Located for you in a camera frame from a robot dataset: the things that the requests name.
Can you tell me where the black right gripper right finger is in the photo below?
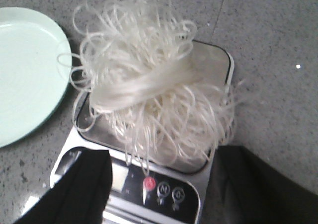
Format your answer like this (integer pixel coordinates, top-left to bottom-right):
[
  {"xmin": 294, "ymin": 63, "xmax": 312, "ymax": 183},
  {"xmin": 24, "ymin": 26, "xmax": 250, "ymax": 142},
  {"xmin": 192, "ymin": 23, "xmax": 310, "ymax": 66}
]
[{"xmin": 202, "ymin": 146, "xmax": 318, "ymax": 224}]

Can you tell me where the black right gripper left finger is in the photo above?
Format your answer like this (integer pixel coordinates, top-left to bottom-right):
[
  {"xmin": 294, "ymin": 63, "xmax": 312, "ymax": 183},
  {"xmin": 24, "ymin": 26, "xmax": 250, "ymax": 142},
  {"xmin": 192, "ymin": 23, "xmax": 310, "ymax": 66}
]
[{"xmin": 16, "ymin": 149, "xmax": 112, "ymax": 224}]

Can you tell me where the white vermicelli noodle bundle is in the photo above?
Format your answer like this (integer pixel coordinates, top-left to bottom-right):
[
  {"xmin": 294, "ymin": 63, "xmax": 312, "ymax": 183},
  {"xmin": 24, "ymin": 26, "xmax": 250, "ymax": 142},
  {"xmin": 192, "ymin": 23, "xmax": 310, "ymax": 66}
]
[{"xmin": 69, "ymin": 0, "xmax": 238, "ymax": 175}]

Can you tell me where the silver black kitchen scale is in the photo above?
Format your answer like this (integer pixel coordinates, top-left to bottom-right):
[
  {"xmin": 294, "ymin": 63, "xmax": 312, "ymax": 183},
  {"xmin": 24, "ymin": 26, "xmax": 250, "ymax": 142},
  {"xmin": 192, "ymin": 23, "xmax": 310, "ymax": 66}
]
[{"xmin": 49, "ymin": 39, "xmax": 235, "ymax": 224}]

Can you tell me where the light green round plate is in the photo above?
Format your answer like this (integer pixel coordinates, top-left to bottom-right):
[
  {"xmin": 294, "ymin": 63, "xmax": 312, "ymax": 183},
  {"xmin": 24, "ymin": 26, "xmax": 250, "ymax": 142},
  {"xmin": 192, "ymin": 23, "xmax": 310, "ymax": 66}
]
[{"xmin": 0, "ymin": 7, "xmax": 72, "ymax": 147}]

